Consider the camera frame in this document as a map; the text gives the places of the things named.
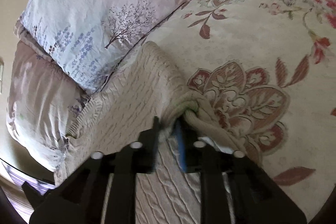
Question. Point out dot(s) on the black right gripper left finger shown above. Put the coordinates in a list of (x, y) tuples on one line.
[(102, 189)]

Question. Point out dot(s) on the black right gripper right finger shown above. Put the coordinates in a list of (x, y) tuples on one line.
[(234, 189)]

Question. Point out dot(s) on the beige cable knit sweater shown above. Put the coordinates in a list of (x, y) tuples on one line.
[(149, 85)]

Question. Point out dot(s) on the mauve satin pillow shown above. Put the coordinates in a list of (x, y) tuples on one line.
[(43, 102)]

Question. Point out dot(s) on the floral beige bedspread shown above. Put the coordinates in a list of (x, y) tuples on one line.
[(268, 70)]

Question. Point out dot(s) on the pink floral pillow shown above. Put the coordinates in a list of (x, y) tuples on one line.
[(88, 38)]

